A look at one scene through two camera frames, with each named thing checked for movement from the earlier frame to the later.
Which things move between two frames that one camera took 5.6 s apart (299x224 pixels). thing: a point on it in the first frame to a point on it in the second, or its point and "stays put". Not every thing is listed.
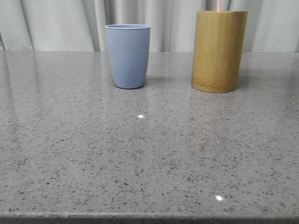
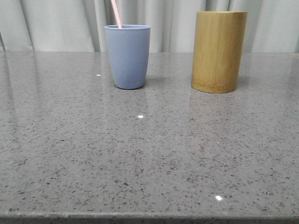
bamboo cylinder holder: (219, 43) stays put
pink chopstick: (218, 8) to (114, 6)
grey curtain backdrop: (79, 25) stays put
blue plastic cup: (129, 45) stays put
